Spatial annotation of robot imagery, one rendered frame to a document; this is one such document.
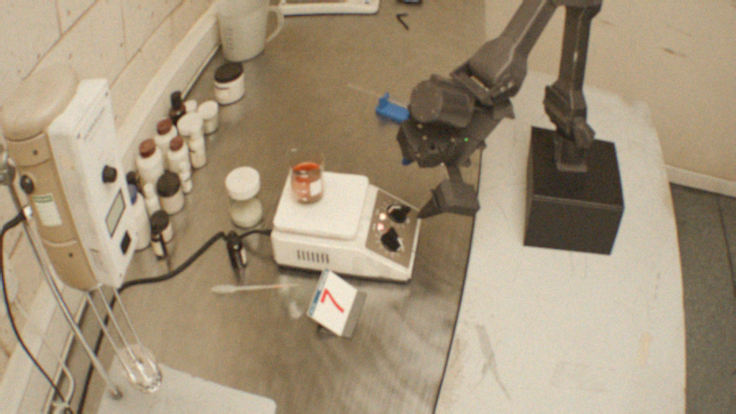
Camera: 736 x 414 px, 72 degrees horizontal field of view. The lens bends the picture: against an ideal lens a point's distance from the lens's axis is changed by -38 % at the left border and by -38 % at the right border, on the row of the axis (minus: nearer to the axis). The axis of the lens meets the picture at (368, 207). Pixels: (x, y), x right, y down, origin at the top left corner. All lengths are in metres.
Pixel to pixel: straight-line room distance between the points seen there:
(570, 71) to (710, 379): 1.55
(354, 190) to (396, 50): 0.55
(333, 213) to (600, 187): 0.45
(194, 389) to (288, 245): 0.31
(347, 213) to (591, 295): 0.43
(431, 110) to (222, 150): 0.55
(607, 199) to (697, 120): 1.69
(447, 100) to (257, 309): 0.42
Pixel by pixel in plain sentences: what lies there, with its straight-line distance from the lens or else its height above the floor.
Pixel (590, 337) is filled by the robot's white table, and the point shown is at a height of 0.90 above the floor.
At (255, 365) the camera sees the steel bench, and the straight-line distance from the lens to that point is 1.05.
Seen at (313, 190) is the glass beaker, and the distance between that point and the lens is 1.10.
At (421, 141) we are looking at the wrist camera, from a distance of 1.00.
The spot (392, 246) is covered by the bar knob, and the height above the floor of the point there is 0.95.
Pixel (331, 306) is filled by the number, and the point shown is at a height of 0.92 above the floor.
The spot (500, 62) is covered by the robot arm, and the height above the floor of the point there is 1.26.
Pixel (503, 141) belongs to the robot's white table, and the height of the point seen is 0.90.
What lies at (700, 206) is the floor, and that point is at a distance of 2.95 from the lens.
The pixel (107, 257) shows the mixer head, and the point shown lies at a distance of 0.61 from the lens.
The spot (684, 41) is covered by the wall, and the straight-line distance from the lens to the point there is 2.57.
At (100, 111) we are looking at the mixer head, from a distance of 0.56.
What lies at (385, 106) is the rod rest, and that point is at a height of 0.91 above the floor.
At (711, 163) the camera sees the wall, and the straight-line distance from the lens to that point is 2.98.
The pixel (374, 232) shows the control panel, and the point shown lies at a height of 0.96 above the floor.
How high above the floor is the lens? 1.78
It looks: 45 degrees down
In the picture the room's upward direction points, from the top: straight up
